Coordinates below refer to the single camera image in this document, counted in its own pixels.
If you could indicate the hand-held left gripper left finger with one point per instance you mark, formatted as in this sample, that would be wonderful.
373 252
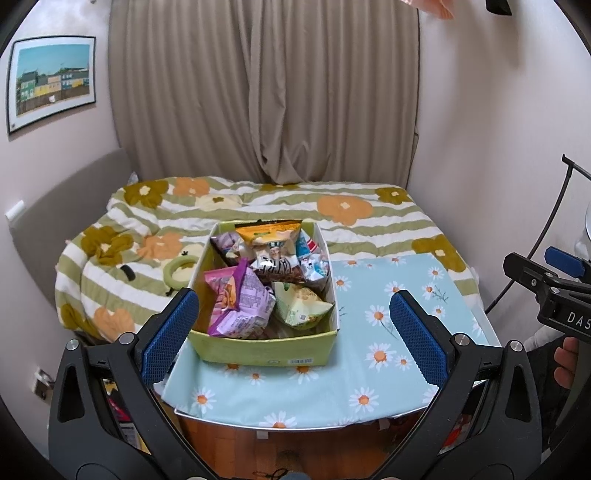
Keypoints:
168 337

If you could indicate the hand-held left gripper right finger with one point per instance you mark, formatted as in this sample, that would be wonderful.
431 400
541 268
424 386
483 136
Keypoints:
419 339

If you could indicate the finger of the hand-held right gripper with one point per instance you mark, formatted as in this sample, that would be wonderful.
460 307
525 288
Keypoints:
563 263
526 272

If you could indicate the green cardboard box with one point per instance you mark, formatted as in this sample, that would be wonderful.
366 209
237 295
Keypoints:
258 353

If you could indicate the dark purple snack packet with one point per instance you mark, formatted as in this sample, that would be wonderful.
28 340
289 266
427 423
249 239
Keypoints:
224 243

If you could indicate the pale green snack packet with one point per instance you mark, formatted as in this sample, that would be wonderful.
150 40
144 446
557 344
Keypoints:
302 304

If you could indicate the red white blue packet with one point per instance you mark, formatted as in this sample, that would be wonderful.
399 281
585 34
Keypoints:
316 268

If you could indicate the brown snack packet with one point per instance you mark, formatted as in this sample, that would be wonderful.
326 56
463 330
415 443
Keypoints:
281 275

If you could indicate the orange snack packet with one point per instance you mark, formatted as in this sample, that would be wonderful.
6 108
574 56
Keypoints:
272 240

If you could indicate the blue white snack packet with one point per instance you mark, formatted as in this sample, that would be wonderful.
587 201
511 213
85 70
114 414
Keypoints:
304 244

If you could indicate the person's right hand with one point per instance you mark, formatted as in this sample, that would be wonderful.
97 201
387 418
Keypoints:
565 362

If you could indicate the white cloth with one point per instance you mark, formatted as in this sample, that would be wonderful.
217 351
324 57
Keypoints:
539 341

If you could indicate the black curved pole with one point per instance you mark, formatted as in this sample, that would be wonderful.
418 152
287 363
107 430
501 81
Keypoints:
554 207

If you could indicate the daisy print tablecloth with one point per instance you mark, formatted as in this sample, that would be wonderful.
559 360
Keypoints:
360 300

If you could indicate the floral striped blanket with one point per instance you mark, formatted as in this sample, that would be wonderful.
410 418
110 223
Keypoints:
369 221

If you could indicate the grey bed headboard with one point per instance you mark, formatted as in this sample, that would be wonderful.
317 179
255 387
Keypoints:
69 207

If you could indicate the beige curtain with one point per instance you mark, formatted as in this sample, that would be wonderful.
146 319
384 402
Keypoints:
263 92

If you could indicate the small black object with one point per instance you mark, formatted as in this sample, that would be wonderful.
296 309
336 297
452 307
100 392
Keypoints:
498 5

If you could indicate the peach cloth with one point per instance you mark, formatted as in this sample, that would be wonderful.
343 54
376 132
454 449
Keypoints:
434 7

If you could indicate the wall power outlet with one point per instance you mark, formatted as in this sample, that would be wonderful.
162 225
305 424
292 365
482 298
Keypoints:
42 383

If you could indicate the white wall switch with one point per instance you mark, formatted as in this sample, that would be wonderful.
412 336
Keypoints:
14 210

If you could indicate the wall poster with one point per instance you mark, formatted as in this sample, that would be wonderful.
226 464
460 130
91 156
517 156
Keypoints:
51 83

